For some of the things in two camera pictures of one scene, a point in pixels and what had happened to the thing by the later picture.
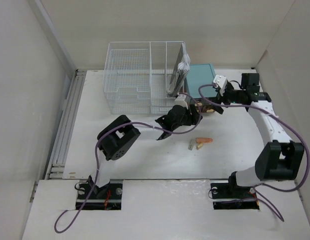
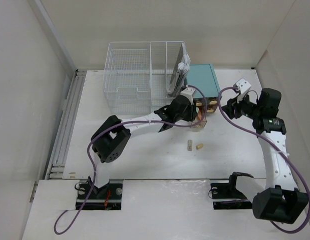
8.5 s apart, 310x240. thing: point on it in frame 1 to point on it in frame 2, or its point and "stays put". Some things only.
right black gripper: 222,99 to 234,104
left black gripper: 193,117 stays put
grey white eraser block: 190,146 stays put
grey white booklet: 180,73 stays put
